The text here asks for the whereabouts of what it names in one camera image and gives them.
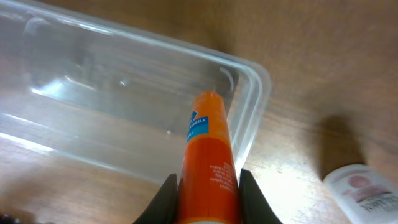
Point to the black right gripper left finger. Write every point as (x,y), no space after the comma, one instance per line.
(163,207)

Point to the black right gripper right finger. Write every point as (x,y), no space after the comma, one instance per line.
(253,204)

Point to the orange tube with white cap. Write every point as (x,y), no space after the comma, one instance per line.
(208,188)

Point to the white bottle with pink label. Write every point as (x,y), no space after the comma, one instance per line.
(364,196)

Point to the clear plastic container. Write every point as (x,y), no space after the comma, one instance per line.
(115,96)

